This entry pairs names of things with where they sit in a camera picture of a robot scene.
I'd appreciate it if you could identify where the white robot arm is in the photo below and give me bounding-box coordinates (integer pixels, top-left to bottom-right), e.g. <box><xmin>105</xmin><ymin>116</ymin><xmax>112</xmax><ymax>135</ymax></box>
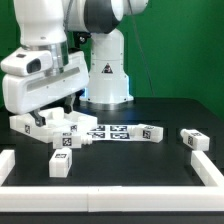
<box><xmin>1</xmin><ymin>0</ymin><xmax>149</xmax><ymax>127</ymax></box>

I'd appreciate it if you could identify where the white U-shaped obstacle fence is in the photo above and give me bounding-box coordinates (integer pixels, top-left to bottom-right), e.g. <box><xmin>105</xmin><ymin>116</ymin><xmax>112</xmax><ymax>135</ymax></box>
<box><xmin>0</xmin><ymin>150</ymin><xmax>224</xmax><ymax>212</ymax></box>

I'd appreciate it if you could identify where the white square table top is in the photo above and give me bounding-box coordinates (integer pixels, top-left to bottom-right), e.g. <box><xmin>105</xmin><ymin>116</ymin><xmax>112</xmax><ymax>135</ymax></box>
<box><xmin>9</xmin><ymin>107</ymin><xmax>98</xmax><ymax>143</ymax></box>

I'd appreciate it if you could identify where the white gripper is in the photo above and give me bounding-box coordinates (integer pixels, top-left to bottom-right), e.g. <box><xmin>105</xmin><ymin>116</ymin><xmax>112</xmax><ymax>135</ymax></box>
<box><xmin>1</xmin><ymin>48</ymin><xmax>89</xmax><ymax>127</ymax></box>

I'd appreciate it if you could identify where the paper sheet with tags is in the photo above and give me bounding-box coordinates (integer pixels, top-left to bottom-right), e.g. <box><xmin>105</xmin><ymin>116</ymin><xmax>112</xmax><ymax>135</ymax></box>
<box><xmin>88</xmin><ymin>125</ymin><xmax>130</xmax><ymax>141</ymax></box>

